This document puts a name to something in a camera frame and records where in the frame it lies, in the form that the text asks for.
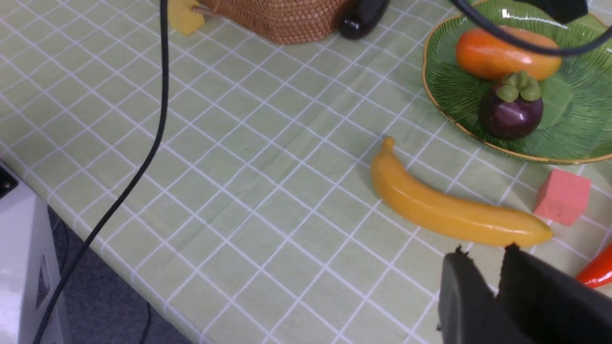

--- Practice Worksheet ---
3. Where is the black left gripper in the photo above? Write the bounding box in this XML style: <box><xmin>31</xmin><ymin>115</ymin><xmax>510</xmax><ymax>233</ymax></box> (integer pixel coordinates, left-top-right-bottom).
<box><xmin>517</xmin><ymin>0</ymin><xmax>589</xmax><ymax>24</ymax></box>

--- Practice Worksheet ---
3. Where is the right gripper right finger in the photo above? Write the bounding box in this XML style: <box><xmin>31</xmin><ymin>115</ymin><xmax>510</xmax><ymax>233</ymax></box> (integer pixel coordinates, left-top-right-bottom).
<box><xmin>497</xmin><ymin>244</ymin><xmax>612</xmax><ymax>344</ymax></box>

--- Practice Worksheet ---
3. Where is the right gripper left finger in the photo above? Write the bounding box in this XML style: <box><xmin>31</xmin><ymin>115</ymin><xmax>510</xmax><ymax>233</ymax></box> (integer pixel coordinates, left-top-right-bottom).
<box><xmin>438</xmin><ymin>246</ymin><xmax>531</xmax><ymax>344</ymax></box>

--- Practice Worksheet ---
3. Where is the red carrot with leaves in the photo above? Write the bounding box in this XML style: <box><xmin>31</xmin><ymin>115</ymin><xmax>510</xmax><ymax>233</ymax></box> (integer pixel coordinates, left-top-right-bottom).
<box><xmin>576</xmin><ymin>243</ymin><xmax>612</xmax><ymax>288</ymax></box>

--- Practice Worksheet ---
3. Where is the yellow banana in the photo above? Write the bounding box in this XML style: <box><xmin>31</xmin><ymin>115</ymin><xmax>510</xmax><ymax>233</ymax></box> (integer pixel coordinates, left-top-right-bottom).
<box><xmin>370</xmin><ymin>136</ymin><xmax>554</xmax><ymax>247</ymax></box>

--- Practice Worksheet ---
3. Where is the orange mango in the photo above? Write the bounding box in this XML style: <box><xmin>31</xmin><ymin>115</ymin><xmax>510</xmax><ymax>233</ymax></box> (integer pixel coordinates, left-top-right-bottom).
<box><xmin>455</xmin><ymin>28</ymin><xmax>562</xmax><ymax>81</ymax></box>

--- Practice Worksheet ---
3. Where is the purple mangosteen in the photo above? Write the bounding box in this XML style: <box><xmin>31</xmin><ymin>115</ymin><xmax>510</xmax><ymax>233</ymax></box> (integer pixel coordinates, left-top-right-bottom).
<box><xmin>478</xmin><ymin>70</ymin><xmax>544</xmax><ymax>140</ymax></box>

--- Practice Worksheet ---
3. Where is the dark purple eggplant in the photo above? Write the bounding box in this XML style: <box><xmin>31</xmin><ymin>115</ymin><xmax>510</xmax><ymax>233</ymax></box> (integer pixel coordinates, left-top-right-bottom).
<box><xmin>338</xmin><ymin>0</ymin><xmax>390</xmax><ymax>41</ymax></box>

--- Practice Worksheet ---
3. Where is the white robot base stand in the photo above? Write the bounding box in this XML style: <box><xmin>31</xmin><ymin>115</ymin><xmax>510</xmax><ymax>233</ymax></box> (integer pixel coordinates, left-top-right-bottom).
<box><xmin>0</xmin><ymin>164</ymin><xmax>60</xmax><ymax>344</ymax></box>

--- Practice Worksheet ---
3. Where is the salmon foam cube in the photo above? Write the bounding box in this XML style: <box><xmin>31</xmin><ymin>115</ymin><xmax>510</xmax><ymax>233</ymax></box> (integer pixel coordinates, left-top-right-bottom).
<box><xmin>533</xmin><ymin>169</ymin><xmax>591</xmax><ymax>226</ymax></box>

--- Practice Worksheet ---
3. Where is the green glass leaf plate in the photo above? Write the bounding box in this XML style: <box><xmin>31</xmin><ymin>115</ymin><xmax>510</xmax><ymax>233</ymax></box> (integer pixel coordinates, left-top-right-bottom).
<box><xmin>422</xmin><ymin>15</ymin><xmax>612</xmax><ymax>165</ymax></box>

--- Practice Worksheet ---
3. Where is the woven wicker basket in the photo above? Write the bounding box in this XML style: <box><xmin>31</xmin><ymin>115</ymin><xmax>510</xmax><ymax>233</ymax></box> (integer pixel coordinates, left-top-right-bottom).
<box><xmin>199</xmin><ymin>0</ymin><xmax>355</xmax><ymax>45</ymax></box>

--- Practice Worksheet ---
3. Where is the yellow foam cube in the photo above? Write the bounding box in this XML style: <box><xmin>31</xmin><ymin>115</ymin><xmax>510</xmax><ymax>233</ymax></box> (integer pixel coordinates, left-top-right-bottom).
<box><xmin>167</xmin><ymin>0</ymin><xmax>205</xmax><ymax>36</ymax></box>

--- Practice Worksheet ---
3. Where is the black camera cable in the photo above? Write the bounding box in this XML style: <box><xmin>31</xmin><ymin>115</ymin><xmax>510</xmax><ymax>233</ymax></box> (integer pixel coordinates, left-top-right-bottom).
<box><xmin>449</xmin><ymin>0</ymin><xmax>612</xmax><ymax>57</ymax></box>
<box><xmin>31</xmin><ymin>0</ymin><xmax>170</xmax><ymax>344</ymax></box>

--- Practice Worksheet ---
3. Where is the black right camera cable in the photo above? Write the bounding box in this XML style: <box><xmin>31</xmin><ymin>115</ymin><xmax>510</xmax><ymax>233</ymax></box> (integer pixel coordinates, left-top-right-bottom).
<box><xmin>31</xmin><ymin>0</ymin><xmax>170</xmax><ymax>344</ymax></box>

